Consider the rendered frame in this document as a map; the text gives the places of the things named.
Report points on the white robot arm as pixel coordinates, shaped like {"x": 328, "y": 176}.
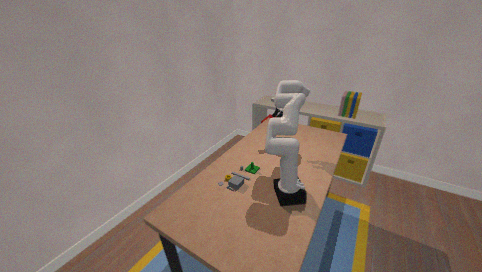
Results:
{"x": 286, "y": 125}

